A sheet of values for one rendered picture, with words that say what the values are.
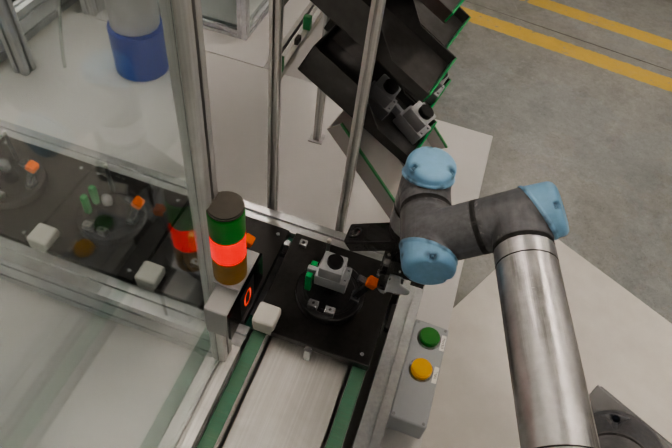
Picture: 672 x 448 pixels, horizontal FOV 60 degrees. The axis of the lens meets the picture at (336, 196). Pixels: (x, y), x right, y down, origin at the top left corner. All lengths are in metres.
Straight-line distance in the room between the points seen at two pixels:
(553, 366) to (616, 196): 2.49
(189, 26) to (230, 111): 1.15
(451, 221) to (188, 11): 0.42
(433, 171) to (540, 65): 2.93
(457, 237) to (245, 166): 0.89
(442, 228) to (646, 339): 0.84
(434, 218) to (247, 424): 0.56
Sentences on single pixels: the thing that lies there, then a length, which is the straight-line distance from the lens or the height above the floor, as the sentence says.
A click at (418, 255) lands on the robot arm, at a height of 1.39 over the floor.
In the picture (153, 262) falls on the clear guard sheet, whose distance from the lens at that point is 0.69.
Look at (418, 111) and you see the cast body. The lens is 1.15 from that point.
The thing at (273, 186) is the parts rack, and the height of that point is 1.01.
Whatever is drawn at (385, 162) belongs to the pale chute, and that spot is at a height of 1.08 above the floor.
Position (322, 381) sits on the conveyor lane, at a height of 0.92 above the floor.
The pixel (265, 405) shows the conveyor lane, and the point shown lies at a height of 0.92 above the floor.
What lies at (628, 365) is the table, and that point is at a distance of 1.47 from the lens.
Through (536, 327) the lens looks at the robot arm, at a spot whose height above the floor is 1.46.
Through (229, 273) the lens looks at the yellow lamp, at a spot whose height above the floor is 1.29.
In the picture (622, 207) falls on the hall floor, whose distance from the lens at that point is 3.08.
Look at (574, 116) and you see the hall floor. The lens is 3.45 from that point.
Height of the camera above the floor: 2.00
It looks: 49 degrees down
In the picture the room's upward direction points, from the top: 9 degrees clockwise
